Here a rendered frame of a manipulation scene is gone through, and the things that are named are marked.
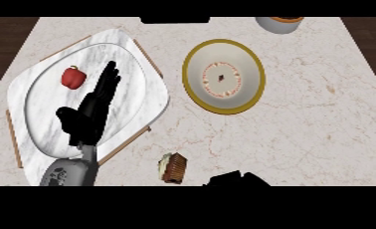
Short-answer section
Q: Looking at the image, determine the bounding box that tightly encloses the red bell pepper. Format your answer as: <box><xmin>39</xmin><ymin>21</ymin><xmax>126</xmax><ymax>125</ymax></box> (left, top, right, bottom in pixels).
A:
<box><xmin>60</xmin><ymin>65</ymin><xmax>88</xmax><ymax>91</ymax></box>

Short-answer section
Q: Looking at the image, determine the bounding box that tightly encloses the grey cup with orange rim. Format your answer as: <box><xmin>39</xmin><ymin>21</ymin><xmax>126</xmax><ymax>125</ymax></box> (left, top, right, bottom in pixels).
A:
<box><xmin>253</xmin><ymin>17</ymin><xmax>305</xmax><ymax>35</ymax></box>

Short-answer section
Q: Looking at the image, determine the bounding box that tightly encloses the yellow rimmed white bowl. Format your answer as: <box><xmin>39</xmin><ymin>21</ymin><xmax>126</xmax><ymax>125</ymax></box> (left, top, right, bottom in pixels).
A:
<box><xmin>181</xmin><ymin>38</ymin><xmax>266</xmax><ymax>115</ymax></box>

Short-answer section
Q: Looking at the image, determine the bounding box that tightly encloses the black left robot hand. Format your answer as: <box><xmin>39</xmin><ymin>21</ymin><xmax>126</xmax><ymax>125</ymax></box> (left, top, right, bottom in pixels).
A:
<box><xmin>54</xmin><ymin>60</ymin><xmax>122</xmax><ymax>149</ymax></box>

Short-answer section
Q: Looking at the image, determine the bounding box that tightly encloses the white marble plate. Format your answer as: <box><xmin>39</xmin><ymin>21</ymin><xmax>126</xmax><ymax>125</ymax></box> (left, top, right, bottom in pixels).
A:
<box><xmin>5</xmin><ymin>28</ymin><xmax>172</xmax><ymax>187</ymax></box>

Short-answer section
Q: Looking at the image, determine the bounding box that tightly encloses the brown cupcake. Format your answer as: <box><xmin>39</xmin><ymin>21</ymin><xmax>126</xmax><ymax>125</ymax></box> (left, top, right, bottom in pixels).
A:
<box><xmin>157</xmin><ymin>151</ymin><xmax>188</xmax><ymax>185</ymax></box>

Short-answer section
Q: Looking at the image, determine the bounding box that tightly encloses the wooden placemat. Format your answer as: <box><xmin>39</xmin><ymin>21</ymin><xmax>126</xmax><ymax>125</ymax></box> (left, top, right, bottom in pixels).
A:
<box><xmin>4</xmin><ymin>34</ymin><xmax>165</xmax><ymax>169</ymax></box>

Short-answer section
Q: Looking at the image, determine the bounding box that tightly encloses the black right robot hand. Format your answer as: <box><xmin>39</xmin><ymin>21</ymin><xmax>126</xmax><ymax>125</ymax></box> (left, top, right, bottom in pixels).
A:
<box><xmin>202</xmin><ymin>169</ymin><xmax>271</xmax><ymax>187</ymax></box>

